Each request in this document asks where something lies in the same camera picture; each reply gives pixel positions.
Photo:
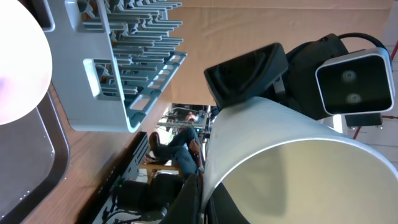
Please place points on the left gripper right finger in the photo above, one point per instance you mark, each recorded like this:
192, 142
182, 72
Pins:
223, 208

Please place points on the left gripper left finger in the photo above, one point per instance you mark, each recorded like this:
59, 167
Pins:
186, 207

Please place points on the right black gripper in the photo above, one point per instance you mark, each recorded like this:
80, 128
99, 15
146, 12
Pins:
252, 74

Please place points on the small white cup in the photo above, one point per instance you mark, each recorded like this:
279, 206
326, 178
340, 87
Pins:
280, 166

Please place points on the grey dishwasher rack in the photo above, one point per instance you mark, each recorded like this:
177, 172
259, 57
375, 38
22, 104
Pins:
112, 59

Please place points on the seated person in jeans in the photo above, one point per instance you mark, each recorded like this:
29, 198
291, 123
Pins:
184, 149

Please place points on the brown serving tray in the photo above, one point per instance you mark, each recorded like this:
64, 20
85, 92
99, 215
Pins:
34, 159

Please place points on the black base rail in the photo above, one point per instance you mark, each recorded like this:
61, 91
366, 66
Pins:
102, 202

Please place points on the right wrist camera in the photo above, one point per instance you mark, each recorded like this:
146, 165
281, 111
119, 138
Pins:
357, 83

